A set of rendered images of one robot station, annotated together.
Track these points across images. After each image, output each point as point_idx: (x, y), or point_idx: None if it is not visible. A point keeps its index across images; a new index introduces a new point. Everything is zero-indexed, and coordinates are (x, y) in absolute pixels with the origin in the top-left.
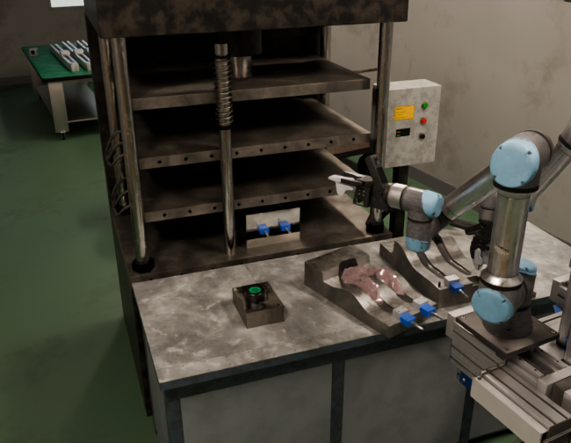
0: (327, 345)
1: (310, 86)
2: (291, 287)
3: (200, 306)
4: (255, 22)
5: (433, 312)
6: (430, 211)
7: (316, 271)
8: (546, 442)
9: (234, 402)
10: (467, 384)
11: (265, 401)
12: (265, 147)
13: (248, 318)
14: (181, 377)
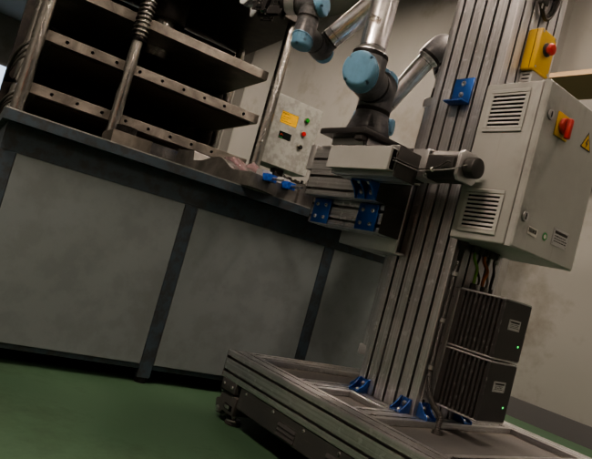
0: (188, 167)
1: (219, 52)
2: None
3: None
4: None
5: (293, 185)
6: (319, 1)
7: (188, 152)
8: (396, 160)
9: (72, 192)
10: (318, 217)
11: (105, 211)
12: (167, 80)
13: (114, 135)
14: (31, 114)
